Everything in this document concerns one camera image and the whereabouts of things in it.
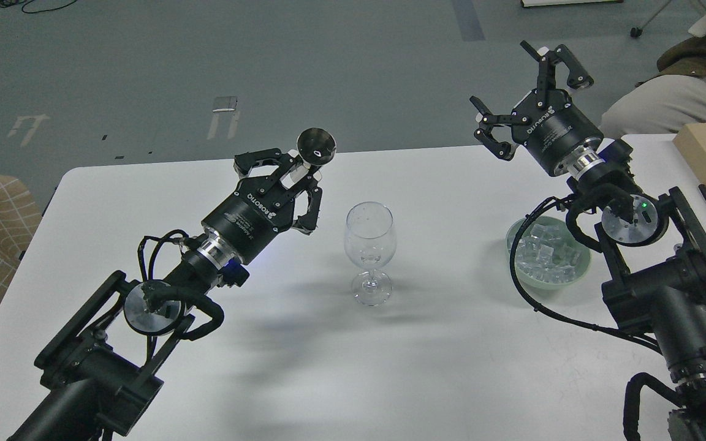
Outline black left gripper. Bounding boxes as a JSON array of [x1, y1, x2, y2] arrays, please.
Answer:
[[200, 148, 322, 265]]

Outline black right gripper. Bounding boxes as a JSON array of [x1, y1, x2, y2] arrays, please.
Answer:
[[469, 40, 604, 178]]

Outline steel double jigger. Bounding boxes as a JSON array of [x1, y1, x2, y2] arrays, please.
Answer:
[[289, 127, 337, 184]]

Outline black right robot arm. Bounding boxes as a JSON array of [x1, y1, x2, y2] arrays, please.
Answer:
[[470, 41, 706, 440]]

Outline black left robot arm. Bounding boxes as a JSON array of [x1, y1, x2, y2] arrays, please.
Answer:
[[10, 147, 336, 440]]

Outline clear wine glass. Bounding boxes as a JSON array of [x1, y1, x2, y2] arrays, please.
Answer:
[[344, 202, 396, 307]]

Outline clear ice cubes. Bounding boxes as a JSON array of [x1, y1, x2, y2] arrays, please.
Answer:
[[512, 223, 583, 284]]

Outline office chair base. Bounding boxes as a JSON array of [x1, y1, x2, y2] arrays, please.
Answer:
[[629, 0, 672, 39]]

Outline green bowl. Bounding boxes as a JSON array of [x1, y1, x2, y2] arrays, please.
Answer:
[[506, 215, 591, 292]]

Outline seated person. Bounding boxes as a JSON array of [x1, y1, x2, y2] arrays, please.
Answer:
[[598, 34, 706, 139]]

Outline black floor cable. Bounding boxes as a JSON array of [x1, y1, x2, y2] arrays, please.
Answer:
[[0, 0, 78, 26]]

